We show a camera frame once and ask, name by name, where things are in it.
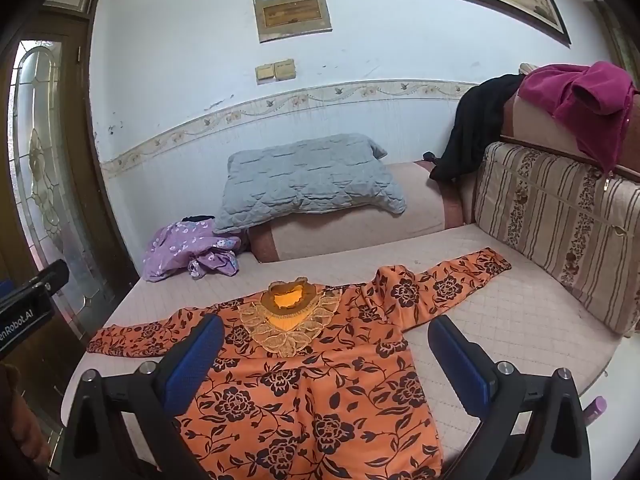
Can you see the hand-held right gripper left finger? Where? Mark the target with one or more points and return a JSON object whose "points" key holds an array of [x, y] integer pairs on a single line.
{"points": [[192, 365]]}

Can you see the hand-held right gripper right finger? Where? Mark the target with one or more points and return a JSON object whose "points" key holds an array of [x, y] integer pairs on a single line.
{"points": [[462, 365]]}

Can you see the orange black floral shirt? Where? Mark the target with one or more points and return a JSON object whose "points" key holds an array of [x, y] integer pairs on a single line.
{"points": [[300, 390]]}

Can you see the sofa bed with quilted cover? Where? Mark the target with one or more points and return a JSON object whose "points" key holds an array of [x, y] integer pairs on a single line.
{"points": [[510, 320]]}

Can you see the purple floral cloth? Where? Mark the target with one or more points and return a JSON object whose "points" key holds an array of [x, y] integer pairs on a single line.
{"points": [[175, 250]]}

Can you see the small purple bottle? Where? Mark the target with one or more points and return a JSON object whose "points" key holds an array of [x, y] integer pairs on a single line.
{"points": [[596, 407]]}

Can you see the wooden door with patterned glass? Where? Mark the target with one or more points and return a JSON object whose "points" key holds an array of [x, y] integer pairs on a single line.
{"points": [[50, 160]]}

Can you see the pink bolster cushion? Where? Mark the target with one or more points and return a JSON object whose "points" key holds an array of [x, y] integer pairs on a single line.
{"points": [[360, 225]]}

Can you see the striped floral cushion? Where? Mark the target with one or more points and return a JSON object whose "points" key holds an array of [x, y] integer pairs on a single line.
{"points": [[565, 220]]}

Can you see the grey quilted pillow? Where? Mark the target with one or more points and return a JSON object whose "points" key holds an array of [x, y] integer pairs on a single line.
{"points": [[310, 175]]}

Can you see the black cloth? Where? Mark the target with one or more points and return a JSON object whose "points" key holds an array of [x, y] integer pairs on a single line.
{"points": [[475, 125]]}

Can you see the beige brown backrest cushion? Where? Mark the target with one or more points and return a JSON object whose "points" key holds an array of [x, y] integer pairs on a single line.
{"points": [[540, 125]]}

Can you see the magenta cloth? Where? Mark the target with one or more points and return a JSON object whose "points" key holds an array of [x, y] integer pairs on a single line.
{"points": [[585, 95]]}

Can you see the small framed picture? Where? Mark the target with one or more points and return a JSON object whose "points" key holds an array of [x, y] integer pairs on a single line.
{"points": [[292, 12]]}

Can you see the beige wall switch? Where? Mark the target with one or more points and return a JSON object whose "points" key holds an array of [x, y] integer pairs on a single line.
{"points": [[265, 73], [285, 70]]}

